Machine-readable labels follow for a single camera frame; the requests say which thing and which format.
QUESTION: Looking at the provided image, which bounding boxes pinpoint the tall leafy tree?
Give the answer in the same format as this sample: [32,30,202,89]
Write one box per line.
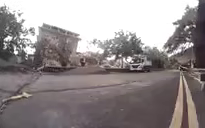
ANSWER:
[163,4,199,56]

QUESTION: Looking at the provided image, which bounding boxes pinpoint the spreading tree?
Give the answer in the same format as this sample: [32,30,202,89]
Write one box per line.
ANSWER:
[91,29,145,69]

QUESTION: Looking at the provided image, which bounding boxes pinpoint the pale debris on road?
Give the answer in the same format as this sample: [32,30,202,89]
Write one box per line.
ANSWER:
[1,91,34,104]

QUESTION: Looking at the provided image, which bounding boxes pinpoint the dark bushes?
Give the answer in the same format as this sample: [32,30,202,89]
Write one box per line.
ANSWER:
[143,45,171,69]

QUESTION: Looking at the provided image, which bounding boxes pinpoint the low dirt mound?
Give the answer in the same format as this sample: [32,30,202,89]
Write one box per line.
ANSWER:
[61,65,109,76]

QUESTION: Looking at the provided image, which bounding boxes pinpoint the large dark tree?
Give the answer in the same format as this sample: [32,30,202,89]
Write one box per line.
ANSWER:
[0,4,36,63]

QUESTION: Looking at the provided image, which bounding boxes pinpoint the grey multi-storey building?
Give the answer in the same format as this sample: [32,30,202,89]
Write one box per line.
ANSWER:
[36,22,82,68]

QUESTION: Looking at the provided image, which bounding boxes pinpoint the long dark earth mound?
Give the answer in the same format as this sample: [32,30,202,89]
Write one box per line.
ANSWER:
[0,58,34,74]

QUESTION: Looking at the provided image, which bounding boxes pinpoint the white truck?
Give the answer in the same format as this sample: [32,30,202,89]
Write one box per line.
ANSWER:
[128,54,153,73]

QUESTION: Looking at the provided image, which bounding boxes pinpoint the bushy tree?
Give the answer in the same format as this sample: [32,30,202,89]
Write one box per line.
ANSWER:
[33,34,74,68]

